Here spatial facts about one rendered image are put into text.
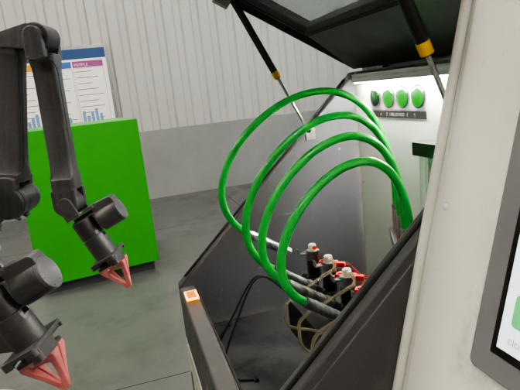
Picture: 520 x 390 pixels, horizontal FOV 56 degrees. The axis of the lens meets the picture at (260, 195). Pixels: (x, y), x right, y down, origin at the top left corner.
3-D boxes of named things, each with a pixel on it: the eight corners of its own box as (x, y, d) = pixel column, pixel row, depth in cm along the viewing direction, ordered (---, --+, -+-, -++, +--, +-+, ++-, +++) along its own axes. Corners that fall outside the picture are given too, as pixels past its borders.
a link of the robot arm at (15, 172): (3, 23, 113) (-20, 17, 104) (63, 28, 114) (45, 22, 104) (9, 209, 123) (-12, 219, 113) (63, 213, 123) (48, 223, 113)
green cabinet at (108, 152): (141, 244, 501) (121, 117, 473) (160, 268, 423) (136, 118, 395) (42, 266, 464) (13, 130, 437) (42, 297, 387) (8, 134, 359)
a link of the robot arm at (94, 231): (73, 219, 121) (66, 225, 116) (97, 205, 121) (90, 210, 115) (90, 241, 123) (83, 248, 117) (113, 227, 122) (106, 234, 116)
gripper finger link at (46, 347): (88, 370, 83) (56, 326, 81) (73, 396, 76) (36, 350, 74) (56, 388, 83) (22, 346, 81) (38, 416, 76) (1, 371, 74)
